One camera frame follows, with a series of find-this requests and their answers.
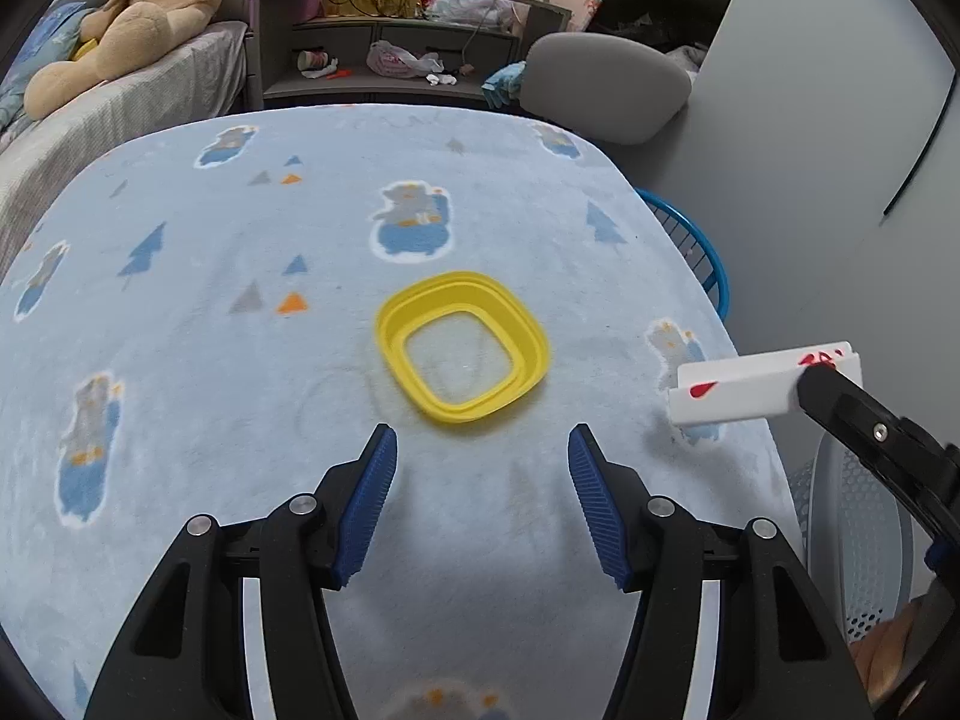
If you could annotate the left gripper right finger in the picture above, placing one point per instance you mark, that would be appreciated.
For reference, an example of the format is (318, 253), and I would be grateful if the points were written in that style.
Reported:
(779, 653)

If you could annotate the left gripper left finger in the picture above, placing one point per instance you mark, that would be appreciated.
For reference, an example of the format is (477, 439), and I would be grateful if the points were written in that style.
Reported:
(180, 652)

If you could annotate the white playing card box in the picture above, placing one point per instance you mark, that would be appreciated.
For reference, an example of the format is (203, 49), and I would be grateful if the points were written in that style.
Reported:
(753, 386)

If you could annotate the yellow plastic ring lid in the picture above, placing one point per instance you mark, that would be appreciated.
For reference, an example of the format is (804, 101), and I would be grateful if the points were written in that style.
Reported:
(461, 346)

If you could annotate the grey perforated trash bin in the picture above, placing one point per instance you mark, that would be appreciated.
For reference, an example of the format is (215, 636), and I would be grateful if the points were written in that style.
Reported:
(857, 540)

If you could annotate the person's right hand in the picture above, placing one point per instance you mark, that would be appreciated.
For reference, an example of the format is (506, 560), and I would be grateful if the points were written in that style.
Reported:
(892, 650)

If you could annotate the blue metal kids chair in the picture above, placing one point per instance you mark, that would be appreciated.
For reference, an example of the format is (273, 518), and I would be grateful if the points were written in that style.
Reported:
(696, 249)

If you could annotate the blue patterned fleece blanket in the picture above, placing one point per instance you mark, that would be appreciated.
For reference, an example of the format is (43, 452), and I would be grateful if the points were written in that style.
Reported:
(190, 328)

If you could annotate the grey office chair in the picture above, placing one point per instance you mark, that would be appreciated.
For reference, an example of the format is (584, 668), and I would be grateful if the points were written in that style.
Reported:
(604, 88)

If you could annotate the pink striped bed mattress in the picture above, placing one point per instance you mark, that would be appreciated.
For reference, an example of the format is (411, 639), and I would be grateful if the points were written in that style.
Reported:
(199, 80)

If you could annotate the blue quilt pillow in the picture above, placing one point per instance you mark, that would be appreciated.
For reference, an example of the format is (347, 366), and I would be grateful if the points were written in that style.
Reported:
(54, 38)

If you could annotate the pink plastic bag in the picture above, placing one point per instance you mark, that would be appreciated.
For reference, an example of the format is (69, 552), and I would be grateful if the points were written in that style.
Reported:
(391, 61)

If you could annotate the dark grey desk shelf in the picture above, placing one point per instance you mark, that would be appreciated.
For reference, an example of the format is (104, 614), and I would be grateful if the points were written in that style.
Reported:
(323, 61)

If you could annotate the white plastic bag on desk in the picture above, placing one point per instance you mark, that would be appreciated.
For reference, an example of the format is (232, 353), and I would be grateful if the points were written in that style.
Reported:
(490, 14)

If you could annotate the large beige teddy bear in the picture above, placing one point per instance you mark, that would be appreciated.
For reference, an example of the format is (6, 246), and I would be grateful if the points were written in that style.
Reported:
(128, 35)

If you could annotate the yellow gold snack bag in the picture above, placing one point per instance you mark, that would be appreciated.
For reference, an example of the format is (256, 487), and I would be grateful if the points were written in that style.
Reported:
(377, 9)

